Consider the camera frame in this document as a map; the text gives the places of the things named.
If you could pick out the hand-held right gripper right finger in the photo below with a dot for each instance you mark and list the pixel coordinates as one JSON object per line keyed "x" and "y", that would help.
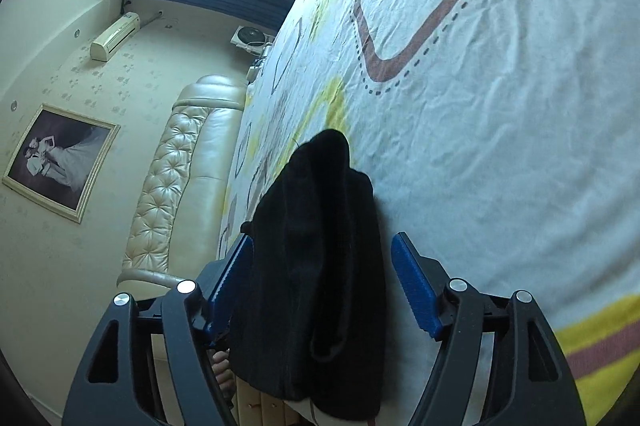
{"x": 415, "y": 286}

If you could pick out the black pants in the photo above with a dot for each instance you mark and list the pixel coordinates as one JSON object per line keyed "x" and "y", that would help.
{"x": 310, "y": 256}

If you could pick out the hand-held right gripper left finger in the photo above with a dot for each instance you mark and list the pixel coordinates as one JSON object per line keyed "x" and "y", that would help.
{"x": 227, "y": 286}

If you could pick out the framed black-and-white photo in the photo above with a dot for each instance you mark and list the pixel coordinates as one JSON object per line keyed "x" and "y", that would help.
{"x": 60, "y": 160}

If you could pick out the white fan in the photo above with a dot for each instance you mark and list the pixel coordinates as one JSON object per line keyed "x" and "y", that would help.
{"x": 250, "y": 38}

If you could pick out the patterned bed sheet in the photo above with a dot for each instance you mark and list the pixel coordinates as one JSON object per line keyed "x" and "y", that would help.
{"x": 500, "y": 105}

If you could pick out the wall air conditioner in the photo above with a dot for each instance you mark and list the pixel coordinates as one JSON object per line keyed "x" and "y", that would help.
{"x": 114, "y": 36}

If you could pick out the cream leather headboard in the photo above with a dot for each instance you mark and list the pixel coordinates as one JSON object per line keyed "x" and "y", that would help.
{"x": 170, "y": 186}

